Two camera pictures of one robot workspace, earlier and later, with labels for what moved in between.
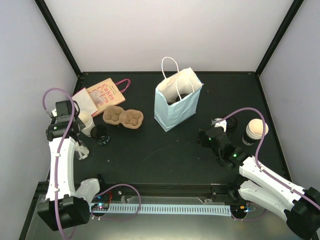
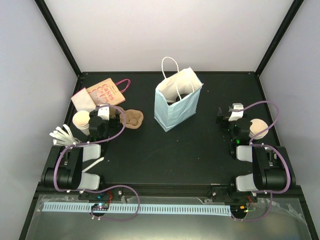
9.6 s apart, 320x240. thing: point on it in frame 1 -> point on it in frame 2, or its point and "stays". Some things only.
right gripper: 208,135 -> 223,118
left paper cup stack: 88,120 stays
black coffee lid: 182,96 stays
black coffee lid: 177,99 stays
